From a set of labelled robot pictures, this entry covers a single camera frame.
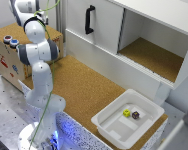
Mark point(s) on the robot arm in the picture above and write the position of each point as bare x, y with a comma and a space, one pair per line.
40, 83

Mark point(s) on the white plastic box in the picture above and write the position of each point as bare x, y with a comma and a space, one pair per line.
115, 128

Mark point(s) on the white sliding door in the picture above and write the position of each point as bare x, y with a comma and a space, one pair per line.
104, 23

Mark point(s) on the blue button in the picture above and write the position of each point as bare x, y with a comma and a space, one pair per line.
14, 42

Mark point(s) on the wooden drawer box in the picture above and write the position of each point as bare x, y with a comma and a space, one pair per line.
7, 71

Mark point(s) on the purple block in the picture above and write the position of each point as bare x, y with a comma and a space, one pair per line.
135, 115

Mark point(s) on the yellow block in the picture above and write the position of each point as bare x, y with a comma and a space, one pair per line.
126, 112

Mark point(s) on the red button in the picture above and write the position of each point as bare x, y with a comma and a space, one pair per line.
7, 38

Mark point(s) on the white cabinet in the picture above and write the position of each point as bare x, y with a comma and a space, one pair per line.
154, 20

